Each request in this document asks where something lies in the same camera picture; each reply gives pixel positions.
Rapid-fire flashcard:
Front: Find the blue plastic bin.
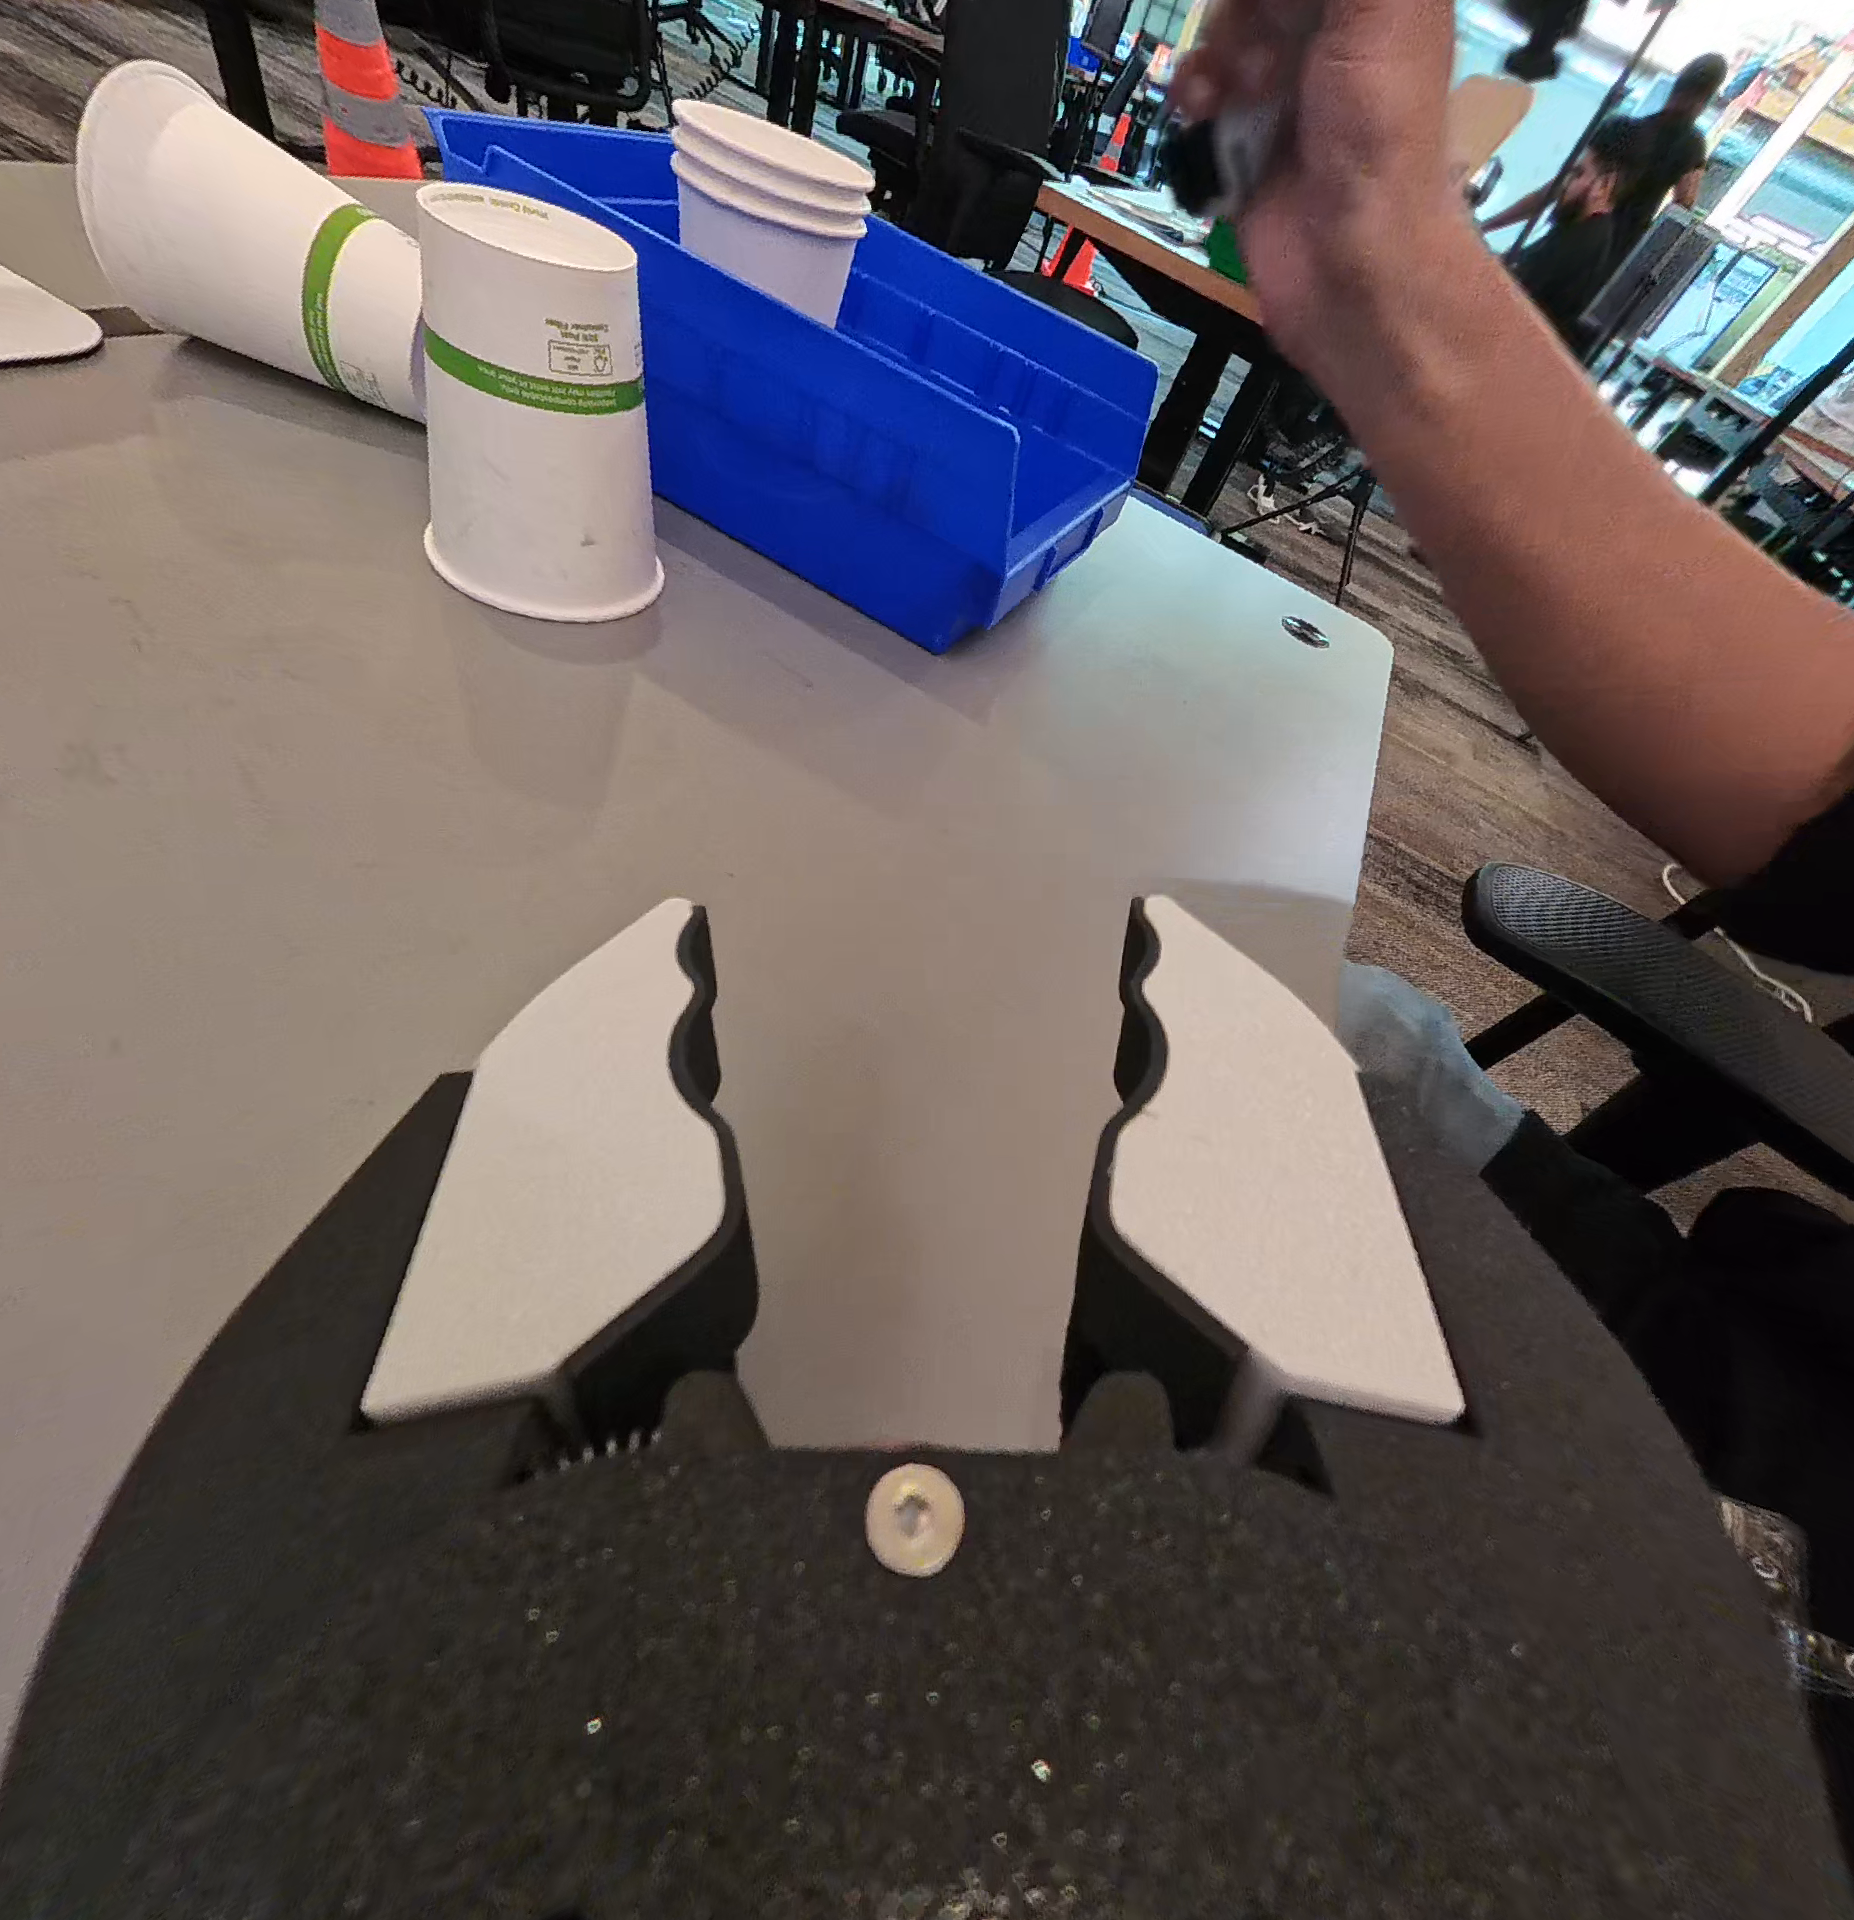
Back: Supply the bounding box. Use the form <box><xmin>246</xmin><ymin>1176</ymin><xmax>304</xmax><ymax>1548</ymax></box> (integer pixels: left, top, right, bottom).
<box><xmin>421</xmin><ymin>105</ymin><xmax>1162</xmax><ymax>654</ymax></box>

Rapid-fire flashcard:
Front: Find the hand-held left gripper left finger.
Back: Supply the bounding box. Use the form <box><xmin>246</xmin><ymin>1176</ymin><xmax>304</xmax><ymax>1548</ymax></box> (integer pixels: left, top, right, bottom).
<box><xmin>359</xmin><ymin>899</ymin><xmax>757</xmax><ymax>1481</ymax></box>

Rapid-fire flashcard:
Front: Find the person's right hand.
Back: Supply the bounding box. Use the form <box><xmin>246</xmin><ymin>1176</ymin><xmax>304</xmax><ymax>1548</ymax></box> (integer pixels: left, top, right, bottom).
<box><xmin>1168</xmin><ymin>0</ymin><xmax>1461</xmax><ymax>305</ymax></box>

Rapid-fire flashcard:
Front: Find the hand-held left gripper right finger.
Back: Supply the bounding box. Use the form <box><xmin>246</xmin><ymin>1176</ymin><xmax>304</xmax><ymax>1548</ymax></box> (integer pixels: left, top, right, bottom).
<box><xmin>1061</xmin><ymin>896</ymin><xmax>1469</xmax><ymax>1465</ymax></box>

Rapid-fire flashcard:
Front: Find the person's right forearm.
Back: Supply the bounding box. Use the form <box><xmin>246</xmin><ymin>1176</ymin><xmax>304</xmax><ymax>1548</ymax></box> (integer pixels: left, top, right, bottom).
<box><xmin>1268</xmin><ymin>197</ymin><xmax>1854</xmax><ymax>891</ymax></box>

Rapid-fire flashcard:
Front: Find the nested stack of paper cups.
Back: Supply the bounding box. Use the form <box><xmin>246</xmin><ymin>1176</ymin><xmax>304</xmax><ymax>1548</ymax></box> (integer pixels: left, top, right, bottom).
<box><xmin>670</xmin><ymin>99</ymin><xmax>878</xmax><ymax>330</ymax></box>

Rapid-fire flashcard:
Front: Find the green banded white paper cup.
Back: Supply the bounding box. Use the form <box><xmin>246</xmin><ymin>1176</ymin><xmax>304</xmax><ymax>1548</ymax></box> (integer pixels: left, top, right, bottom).
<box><xmin>420</xmin><ymin>181</ymin><xmax>670</xmax><ymax>624</ymax></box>
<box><xmin>75</xmin><ymin>60</ymin><xmax>428</xmax><ymax>426</ymax></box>

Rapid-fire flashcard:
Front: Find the wooden table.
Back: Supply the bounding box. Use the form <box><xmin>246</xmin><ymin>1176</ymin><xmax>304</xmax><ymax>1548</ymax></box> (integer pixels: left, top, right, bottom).
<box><xmin>1035</xmin><ymin>179</ymin><xmax>1268</xmax><ymax>519</ymax></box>

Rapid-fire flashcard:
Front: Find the black office chair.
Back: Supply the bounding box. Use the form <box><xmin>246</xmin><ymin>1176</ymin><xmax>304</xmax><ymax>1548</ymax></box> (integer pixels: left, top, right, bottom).
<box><xmin>486</xmin><ymin>0</ymin><xmax>677</xmax><ymax>135</ymax></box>
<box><xmin>836</xmin><ymin>0</ymin><xmax>1083</xmax><ymax>278</ymax></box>

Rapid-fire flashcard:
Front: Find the white sign stand base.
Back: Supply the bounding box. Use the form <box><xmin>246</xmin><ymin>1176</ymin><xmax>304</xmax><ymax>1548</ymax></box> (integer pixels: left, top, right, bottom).
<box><xmin>0</xmin><ymin>245</ymin><xmax>108</xmax><ymax>368</ymax></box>

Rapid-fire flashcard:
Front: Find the black office chair armrest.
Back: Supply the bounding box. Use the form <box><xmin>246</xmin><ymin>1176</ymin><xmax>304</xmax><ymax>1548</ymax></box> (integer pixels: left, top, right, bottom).
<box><xmin>1461</xmin><ymin>863</ymin><xmax>1854</xmax><ymax>1221</ymax></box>

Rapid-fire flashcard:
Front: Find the white cable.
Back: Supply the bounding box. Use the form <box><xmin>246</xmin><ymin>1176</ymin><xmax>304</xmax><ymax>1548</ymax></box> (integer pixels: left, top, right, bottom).
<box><xmin>1658</xmin><ymin>863</ymin><xmax>1817</xmax><ymax>1025</ymax></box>

